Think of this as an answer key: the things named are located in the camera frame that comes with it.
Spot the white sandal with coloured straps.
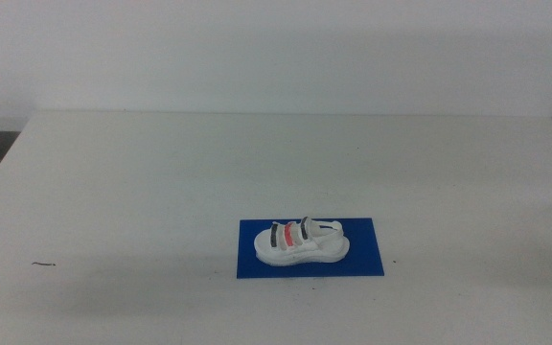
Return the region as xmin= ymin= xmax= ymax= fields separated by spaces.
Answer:
xmin=253 ymin=216 xmax=352 ymax=267

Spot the blue rectangular mat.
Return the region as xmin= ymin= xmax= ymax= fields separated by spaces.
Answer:
xmin=236 ymin=218 xmax=385 ymax=280

